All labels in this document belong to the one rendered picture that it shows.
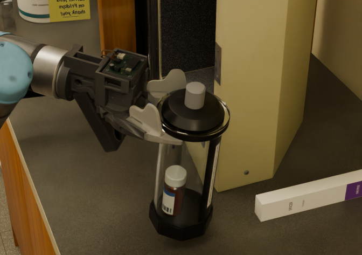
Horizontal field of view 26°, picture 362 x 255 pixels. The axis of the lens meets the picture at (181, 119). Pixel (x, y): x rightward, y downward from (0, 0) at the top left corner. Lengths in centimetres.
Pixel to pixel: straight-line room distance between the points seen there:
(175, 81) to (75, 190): 35
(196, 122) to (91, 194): 37
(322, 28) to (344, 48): 9
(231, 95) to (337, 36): 54
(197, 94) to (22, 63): 25
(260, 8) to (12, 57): 41
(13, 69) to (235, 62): 39
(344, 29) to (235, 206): 55
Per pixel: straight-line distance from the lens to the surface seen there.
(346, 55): 176
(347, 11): 173
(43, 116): 162
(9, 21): 148
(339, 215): 139
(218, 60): 126
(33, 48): 120
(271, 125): 137
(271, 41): 127
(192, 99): 111
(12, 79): 103
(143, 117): 112
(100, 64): 114
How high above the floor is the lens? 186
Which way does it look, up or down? 35 degrees down
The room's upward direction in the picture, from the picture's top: straight up
